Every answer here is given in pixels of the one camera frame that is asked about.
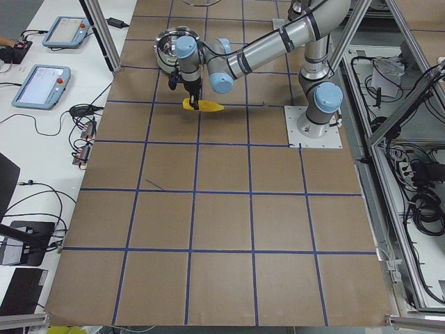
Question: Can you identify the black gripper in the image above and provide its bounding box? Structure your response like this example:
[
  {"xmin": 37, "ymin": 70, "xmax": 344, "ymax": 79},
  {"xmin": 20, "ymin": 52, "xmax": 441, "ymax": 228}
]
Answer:
[{"xmin": 183, "ymin": 78, "xmax": 202, "ymax": 110}]

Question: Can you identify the yellow corn cob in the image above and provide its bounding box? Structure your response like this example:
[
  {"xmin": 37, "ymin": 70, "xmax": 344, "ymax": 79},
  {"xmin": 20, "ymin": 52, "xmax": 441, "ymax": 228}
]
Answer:
[{"xmin": 182, "ymin": 98, "xmax": 225, "ymax": 112}]

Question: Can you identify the glass pot lid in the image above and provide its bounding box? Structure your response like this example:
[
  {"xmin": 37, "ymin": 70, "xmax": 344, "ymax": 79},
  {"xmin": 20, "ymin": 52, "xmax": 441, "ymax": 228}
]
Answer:
[{"xmin": 182, "ymin": 0, "xmax": 221, "ymax": 8}]

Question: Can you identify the pale green cooking pot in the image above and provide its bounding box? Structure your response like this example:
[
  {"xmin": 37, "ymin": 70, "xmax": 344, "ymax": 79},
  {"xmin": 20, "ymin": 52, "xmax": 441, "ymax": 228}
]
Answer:
[{"xmin": 154, "ymin": 26, "xmax": 200, "ymax": 74}]

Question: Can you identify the usb hub board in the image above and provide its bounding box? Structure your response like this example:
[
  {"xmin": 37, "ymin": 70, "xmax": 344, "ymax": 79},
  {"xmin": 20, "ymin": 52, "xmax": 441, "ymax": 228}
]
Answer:
[
  {"xmin": 72, "ymin": 145, "xmax": 91, "ymax": 167},
  {"xmin": 81, "ymin": 120, "xmax": 97, "ymax": 139}
]

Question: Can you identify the black power adapter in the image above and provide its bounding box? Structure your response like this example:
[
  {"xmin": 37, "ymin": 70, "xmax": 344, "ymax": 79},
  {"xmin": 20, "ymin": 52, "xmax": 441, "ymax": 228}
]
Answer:
[{"xmin": 106, "ymin": 17, "xmax": 129, "ymax": 29}]

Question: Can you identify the brown paper table mat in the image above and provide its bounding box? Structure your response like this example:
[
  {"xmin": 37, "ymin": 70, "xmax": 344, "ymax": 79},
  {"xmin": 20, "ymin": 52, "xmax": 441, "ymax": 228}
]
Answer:
[{"xmin": 47, "ymin": 1, "xmax": 391, "ymax": 326}]

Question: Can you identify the far blue teach pendant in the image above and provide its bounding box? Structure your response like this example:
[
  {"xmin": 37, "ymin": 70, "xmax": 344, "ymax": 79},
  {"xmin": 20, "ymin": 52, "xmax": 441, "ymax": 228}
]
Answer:
[{"xmin": 42, "ymin": 16, "xmax": 90, "ymax": 49}]

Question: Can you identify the blue teach pendant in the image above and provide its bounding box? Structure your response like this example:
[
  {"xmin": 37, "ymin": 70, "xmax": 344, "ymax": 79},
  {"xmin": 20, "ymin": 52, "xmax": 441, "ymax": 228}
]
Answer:
[
  {"xmin": 42, "ymin": 16, "xmax": 90, "ymax": 49},
  {"xmin": 11, "ymin": 64, "xmax": 71, "ymax": 110}
]

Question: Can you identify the near blue teach pendant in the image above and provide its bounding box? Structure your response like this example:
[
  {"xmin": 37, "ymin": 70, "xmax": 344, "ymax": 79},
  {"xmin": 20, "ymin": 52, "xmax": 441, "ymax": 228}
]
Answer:
[{"xmin": 11, "ymin": 64, "xmax": 71, "ymax": 110}]

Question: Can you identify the crumpled white paper bag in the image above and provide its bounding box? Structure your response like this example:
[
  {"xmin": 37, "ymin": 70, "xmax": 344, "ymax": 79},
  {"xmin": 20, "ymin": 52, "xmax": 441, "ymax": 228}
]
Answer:
[{"xmin": 371, "ymin": 56, "xmax": 405, "ymax": 97}]

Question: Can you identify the black monitor stand base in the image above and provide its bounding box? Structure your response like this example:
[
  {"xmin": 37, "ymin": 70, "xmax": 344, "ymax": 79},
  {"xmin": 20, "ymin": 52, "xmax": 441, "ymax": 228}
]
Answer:
[{"xmin": 1, "ymin": 221, "xmax": 55, "ymax": 267}]

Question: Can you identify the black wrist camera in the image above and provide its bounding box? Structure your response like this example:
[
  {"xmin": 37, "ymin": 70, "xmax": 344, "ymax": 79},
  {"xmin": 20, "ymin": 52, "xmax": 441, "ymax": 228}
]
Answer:
[{"xmin": 168, "ymin": 68, "xmax": 182, "ymax": 90}]

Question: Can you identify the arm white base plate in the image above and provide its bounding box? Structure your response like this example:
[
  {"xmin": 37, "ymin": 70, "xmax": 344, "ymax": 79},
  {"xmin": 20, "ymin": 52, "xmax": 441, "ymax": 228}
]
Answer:
[
  {"xmin": 284, "ymin": 106, "xmax": 343, "ymax": 150},
  {"xmin": 272, "ymin": 18, "xmax": 293, "ymax": 30}
]

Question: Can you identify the aluminium frame post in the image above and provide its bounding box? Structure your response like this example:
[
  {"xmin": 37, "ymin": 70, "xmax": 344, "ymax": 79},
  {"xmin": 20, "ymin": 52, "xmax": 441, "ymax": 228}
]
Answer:
[{"xmin": 79, "ymin": 0, "xmax": 122, "ymax": 73}]

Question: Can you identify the bundle of black cables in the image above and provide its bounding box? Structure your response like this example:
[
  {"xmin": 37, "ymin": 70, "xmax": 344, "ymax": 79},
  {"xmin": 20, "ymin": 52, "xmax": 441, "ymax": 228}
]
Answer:
[{"xmin": 403, "ymin": 145, "xmax": 445, "ymax": 237}]

